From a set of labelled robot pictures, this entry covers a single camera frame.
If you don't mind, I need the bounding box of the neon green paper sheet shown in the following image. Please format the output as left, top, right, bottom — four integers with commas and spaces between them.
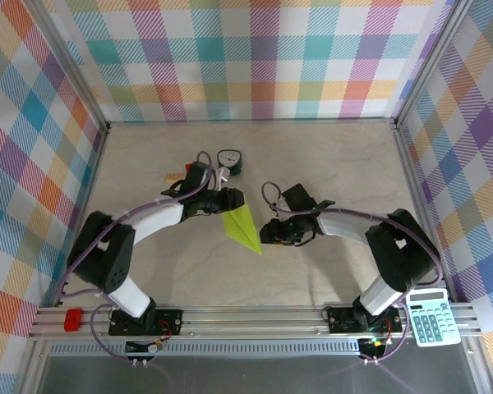
221, 200, 263, 256

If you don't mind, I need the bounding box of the teal alarm clock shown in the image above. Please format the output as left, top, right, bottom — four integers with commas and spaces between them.
216, 148, 244, 176

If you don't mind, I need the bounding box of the small circuit board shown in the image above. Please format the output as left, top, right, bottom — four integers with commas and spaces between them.
359, 336, 394, 357
125, 338, 166, 355

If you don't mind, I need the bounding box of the grey metal shelf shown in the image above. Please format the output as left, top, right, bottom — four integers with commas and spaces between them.
36, 355, 484, 394

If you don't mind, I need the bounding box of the light blue calculator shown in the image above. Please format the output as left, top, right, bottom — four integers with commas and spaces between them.
405, 287, 463, 348

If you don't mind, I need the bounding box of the red plastic clamp block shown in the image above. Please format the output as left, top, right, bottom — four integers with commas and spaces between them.
64, 308, 83, 332

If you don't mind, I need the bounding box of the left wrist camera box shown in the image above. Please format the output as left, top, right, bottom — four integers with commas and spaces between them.
184, 163, 232, 193

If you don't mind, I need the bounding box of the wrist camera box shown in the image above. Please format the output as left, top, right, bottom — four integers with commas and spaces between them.
184, 163, 232, 193
277, 183, 318, 213

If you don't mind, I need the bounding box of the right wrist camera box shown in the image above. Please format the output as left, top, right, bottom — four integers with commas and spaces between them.
277, 183, 318, 213

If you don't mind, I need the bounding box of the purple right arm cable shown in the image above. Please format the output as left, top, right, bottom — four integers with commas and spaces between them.
261, 181, 443, 367

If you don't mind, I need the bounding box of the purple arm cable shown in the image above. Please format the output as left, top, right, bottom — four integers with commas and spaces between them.
59, 150, 214, 367
261, 181, 443, 367

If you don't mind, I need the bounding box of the aluminium frame rail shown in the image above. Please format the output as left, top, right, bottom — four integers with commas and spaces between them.
55, 125, 110, 309
392, 122, 461, 305
106, 117, 398, 126

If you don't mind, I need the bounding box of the aluminium mounting rail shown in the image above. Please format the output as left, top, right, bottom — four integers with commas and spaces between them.
27, 305, 484, 340

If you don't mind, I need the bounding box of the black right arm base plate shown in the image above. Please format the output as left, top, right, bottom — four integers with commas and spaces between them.
326, 305, 403, 334

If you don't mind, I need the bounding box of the slotted metal cable strip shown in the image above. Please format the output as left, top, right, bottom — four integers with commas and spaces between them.
48, 342, 365, 358

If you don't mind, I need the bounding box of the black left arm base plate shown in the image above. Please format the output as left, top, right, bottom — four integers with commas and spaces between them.
108, 308, 185, 337

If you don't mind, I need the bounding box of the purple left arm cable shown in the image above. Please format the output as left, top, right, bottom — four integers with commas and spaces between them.
59, 150, 214, 367

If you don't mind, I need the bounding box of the aluminium frame post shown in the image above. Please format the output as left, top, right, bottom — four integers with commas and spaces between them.
24, 0, 112, 135
392, 0, 477, 129

